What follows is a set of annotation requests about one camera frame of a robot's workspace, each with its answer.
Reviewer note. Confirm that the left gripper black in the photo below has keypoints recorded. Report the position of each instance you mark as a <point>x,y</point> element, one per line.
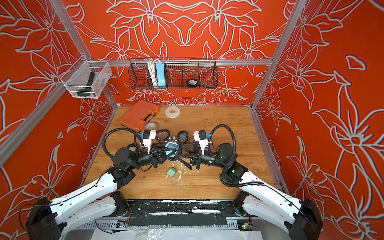
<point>155,158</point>

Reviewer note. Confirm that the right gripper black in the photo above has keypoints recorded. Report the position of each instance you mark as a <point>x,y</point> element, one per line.
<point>197,160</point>

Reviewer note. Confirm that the small teal charger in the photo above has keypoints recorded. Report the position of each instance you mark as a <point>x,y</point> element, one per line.
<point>173,149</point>

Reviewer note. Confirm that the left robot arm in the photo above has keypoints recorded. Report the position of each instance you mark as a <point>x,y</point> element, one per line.
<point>48,219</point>

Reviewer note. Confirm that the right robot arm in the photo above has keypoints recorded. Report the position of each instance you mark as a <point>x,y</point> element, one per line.
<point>300,219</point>

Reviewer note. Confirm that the green charger cube left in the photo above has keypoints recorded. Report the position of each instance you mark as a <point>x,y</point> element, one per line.
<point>171,172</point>

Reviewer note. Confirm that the clear tape roll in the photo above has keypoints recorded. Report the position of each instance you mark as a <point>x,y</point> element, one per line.
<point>151,126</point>

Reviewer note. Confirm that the orange tool case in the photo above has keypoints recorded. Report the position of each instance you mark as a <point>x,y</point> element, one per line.
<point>139,115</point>

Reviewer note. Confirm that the white tape roll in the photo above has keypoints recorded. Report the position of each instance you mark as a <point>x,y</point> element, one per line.
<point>172,112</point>

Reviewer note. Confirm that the black item in basket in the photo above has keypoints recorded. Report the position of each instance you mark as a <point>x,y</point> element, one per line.
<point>192,83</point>

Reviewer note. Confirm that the blue power bank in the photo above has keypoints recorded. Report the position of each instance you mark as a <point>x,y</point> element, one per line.
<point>160,67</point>

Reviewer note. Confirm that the dark green tool in bin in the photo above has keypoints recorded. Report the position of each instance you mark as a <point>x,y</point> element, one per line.
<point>86,91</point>

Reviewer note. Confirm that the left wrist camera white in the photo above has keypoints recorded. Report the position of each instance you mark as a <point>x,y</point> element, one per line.
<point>148,136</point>

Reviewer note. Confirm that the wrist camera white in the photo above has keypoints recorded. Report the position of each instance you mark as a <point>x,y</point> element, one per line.
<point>203,139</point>
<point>148,136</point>

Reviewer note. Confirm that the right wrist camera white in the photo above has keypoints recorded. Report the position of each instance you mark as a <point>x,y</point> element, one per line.
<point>203,139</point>

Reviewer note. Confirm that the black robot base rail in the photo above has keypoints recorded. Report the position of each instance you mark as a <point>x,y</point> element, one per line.
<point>183,213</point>

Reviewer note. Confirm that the black wire wall basket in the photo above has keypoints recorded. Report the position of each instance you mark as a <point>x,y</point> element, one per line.
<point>143,73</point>

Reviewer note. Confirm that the clear acrylic wall bin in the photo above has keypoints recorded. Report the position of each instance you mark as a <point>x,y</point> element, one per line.
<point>76,77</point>

